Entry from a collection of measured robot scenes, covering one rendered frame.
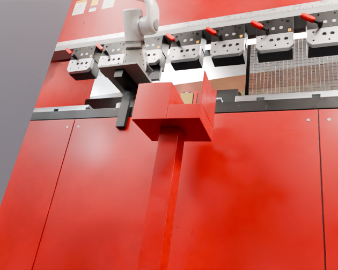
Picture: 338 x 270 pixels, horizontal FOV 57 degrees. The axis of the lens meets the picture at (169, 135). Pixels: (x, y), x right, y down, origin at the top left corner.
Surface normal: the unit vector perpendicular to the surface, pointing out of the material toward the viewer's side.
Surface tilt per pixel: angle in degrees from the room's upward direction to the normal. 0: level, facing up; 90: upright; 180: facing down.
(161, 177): 90
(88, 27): 90
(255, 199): 90
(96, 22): 90
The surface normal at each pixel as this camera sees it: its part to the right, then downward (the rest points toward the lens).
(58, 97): 0.93, -0.01
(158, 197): -0.32, -0.40
